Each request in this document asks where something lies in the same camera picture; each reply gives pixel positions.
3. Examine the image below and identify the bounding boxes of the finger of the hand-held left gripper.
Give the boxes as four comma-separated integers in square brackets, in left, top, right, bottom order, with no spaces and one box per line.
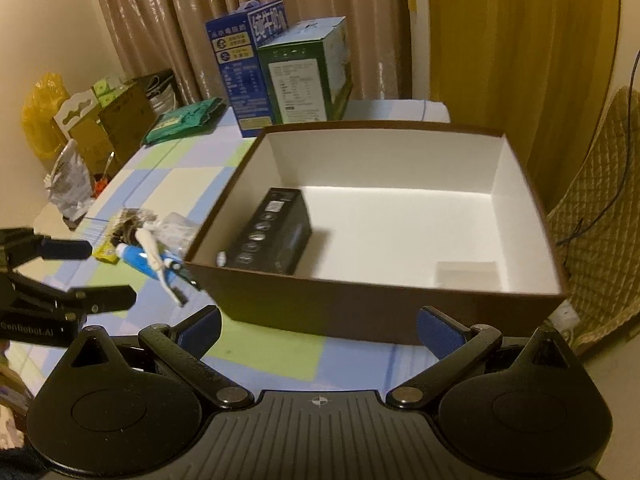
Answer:
[0,227,94,273]
[7,271,137,322]

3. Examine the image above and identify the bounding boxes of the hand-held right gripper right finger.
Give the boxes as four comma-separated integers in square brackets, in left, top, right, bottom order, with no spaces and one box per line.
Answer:
[385,305,581,408]

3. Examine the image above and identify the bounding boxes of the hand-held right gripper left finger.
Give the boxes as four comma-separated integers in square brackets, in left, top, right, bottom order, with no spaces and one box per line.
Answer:
[62,305,256,411]

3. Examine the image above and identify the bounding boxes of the yellow snack packet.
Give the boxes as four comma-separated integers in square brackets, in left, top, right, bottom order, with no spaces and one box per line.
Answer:
[92,237,122,264]

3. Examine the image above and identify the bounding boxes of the blue toothpaste tube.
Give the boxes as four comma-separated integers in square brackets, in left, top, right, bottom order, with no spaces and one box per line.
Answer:
[116,241,183,281]

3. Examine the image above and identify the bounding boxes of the cotton swab bag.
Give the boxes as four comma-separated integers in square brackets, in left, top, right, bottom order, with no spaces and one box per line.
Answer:
[110,207,158,241]

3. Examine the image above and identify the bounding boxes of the brown cardboard box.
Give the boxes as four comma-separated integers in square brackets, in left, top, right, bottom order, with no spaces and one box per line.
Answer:
[184,120,571,346]

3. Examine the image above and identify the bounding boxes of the clear floss pick box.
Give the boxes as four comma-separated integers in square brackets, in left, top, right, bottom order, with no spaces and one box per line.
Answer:
[157,212,198,256]

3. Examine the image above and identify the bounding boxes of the crumpled clear plastic bag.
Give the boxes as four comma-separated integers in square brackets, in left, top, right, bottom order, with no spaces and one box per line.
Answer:
[44,140,97,222]

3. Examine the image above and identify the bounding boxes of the checked tablecloth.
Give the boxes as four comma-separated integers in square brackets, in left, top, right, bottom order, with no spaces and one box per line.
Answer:
[7,99,453,396]

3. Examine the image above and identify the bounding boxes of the white-topped cardboard box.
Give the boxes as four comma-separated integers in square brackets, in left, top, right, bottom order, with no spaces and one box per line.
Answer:
[54,89,115,176]

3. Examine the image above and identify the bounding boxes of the black product box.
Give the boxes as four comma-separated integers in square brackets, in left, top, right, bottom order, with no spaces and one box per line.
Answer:
[216,187,328,276]

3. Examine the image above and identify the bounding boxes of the yellow plastic bag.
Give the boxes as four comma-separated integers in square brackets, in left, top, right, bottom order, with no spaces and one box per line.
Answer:
[21,74,71,161]

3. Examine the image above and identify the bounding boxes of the plain brown cardboard carton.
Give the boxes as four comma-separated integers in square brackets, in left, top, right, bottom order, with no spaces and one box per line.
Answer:
[98,84,157,162]

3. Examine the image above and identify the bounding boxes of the green and white box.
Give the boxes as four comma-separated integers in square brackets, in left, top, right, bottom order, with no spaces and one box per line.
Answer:
[92,75,132,107]

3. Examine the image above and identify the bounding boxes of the green tea packet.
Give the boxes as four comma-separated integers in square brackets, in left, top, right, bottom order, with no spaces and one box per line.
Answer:
[142,97,226,146]

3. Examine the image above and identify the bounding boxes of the paper bag with bowls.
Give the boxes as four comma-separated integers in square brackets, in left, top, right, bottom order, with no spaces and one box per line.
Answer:
[132,70,177,114]

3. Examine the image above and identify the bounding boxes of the quilted chair cover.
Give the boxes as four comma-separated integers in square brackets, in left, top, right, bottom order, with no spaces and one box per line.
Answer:
[547,85,640,356]

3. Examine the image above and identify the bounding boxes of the blue milk carton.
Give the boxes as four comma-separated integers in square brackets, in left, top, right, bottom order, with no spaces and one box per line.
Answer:
[205,0,291,138]

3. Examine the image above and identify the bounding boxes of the brown curtain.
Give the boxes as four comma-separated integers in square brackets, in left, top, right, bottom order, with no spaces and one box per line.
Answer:
[87,0,426,106]

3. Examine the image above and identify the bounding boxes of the green carton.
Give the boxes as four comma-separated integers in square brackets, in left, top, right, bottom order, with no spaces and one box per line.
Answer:
[256,16,353,125]

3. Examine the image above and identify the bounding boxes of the yellow curtain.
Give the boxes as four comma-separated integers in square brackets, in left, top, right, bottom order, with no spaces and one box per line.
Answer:
[425,0,621,211]

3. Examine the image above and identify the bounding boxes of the thin black cable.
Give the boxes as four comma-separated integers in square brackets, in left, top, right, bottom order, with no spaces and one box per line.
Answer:
[557,47,640,247]

